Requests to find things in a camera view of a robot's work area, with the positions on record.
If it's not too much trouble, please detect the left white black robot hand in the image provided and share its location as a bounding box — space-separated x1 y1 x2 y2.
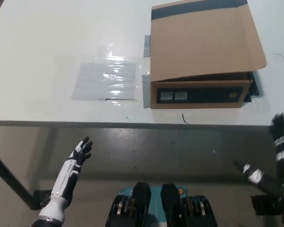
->
38 136 94 223

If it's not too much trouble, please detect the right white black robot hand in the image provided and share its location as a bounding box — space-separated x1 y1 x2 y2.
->
233 113 284 197

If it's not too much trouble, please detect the brown cardboard storage box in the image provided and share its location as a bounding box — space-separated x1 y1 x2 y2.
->
149 0 267 110

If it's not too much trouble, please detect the black table leg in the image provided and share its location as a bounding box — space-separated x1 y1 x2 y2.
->
0 148 35 210

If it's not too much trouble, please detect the clear plastic sheet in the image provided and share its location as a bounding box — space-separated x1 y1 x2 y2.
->
71 44 151 107

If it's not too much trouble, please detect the short grey tape strip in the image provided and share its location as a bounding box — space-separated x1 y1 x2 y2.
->
143 35 152 58

